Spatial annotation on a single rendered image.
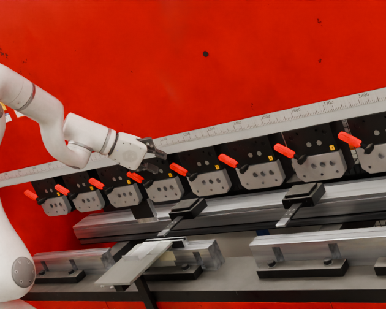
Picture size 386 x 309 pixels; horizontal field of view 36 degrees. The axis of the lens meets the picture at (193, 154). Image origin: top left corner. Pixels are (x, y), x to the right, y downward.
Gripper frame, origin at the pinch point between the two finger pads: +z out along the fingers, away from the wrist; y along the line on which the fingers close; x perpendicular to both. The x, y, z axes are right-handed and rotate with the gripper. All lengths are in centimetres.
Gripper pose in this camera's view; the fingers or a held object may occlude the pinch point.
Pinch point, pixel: (157, 161)
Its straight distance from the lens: 192.4
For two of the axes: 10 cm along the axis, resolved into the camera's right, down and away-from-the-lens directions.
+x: -0.2, -5.8, 8.1
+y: 4.6, -7.3, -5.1
